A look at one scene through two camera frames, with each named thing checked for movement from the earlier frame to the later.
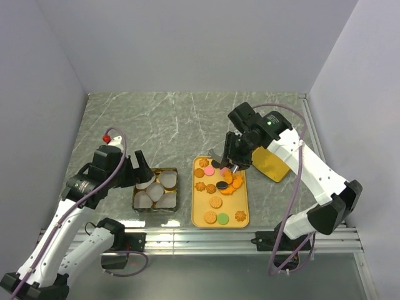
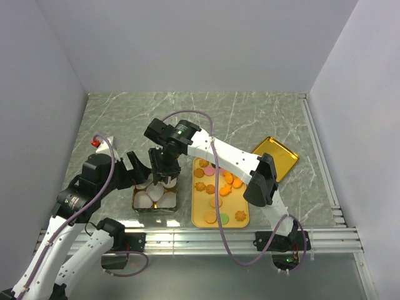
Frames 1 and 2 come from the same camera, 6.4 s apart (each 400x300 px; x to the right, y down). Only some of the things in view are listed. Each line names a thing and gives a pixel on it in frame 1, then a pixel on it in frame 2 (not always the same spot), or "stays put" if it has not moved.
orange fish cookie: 228,177 stays put
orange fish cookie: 237,181 stays put
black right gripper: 242,161 -> 157,169
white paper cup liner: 142,200 stays put
